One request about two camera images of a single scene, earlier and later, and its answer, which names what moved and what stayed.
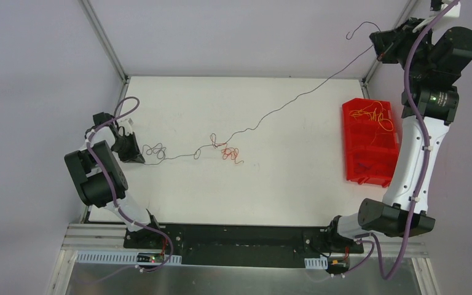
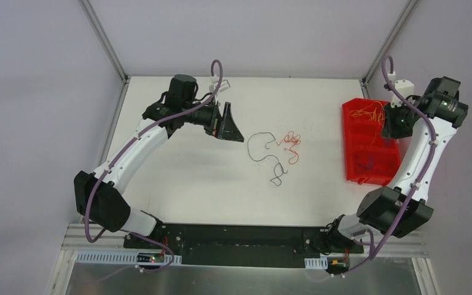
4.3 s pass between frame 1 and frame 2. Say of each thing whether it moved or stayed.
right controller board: stayed
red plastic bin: stayed
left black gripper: moved
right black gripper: moved
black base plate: stayed
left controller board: stayed
